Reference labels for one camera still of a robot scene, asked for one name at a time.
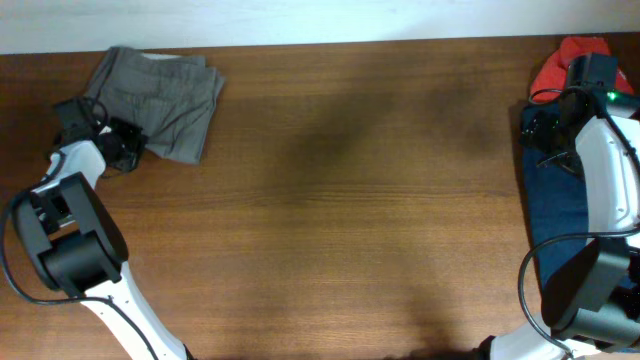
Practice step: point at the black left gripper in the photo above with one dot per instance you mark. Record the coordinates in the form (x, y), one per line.
(129, 145)

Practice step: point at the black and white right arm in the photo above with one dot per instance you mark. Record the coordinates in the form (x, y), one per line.
(578, 286)

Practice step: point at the red garment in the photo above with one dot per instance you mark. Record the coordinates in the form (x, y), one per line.
(553, 74)

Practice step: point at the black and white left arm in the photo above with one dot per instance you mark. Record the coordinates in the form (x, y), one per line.
(70, 238)

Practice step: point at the grey shorts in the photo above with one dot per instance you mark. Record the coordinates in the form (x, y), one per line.
(172, 98)

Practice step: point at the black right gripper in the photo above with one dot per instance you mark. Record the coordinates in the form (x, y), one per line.
(538, 133)

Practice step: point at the navy blue garment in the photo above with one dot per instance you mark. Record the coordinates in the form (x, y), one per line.
(556, 201)

